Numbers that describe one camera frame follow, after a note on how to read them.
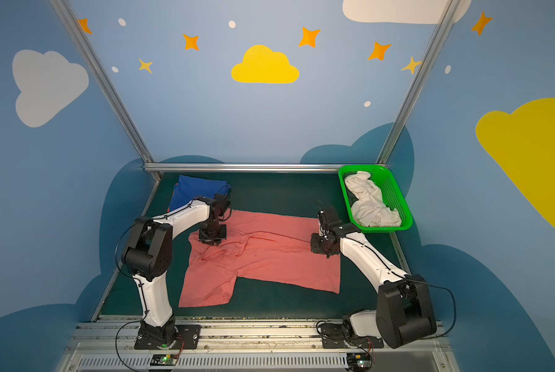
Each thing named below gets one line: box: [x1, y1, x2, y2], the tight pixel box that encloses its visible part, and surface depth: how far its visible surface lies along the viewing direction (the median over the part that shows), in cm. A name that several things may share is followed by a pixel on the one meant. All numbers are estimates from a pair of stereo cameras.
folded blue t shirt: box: [168, 175, 231, 211], surface depth 113 cm
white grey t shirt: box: [344, 170, 402, 228], surface depth 109 cm
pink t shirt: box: [179, 210, 341, 308], surface depth 93 cm
